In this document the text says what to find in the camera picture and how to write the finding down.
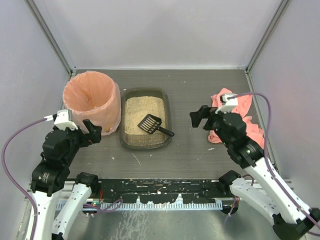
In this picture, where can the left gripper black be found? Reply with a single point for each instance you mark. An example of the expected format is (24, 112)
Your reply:
(85, 136)

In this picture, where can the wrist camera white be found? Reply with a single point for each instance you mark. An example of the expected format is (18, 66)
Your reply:
(63, 120)
(228, 101)

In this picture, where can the pink cloth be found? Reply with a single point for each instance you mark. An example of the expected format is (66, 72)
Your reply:
(244, 105)

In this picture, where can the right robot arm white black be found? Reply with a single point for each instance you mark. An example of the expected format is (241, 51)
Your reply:
(289, 216)

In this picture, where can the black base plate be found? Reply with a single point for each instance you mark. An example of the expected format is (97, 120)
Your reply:
(160, 191)

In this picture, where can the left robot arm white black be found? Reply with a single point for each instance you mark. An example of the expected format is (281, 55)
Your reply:
(48, 180)

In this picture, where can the cat litter sand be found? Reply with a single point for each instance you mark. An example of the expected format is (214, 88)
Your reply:
(136, 108)

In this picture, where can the bin with orange bag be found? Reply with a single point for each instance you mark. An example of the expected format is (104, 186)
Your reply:
(94, 96)

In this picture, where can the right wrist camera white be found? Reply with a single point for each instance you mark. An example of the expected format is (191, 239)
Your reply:
(228, 101)

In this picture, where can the grey litter box tray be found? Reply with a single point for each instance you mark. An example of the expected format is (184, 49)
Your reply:
(148, 141)

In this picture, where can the black litter scoop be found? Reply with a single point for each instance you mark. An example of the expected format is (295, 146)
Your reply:
(151, 124)

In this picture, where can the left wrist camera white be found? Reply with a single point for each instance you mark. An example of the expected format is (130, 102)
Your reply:
(63, 120)

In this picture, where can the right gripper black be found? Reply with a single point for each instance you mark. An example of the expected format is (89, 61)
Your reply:
(208, 120)

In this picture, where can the grey cable duct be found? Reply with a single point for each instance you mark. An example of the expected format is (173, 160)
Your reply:
(138, 206)

